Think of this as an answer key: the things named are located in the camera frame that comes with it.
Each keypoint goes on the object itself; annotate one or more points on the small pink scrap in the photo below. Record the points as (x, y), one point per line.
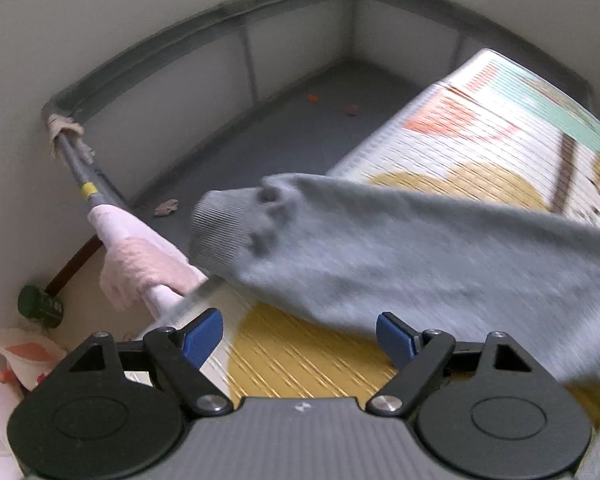
(166, 207)

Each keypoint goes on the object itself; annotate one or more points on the white and orange paper bag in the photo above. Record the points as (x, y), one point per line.
(25, 355)

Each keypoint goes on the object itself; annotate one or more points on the printed foam play mat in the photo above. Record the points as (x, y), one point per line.
(480, 120)

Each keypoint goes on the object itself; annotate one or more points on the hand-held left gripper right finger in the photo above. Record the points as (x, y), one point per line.
(395, 345)

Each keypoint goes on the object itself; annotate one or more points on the mop with pink cloth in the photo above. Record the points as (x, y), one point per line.
(130, 260)

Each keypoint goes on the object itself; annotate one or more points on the grey sweatshirt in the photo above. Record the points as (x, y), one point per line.
(380, 240)

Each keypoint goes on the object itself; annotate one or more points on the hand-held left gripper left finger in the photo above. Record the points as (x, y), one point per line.
(202, 340)

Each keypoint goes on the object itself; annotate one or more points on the dark green jar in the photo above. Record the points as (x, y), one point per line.
(40, 306)

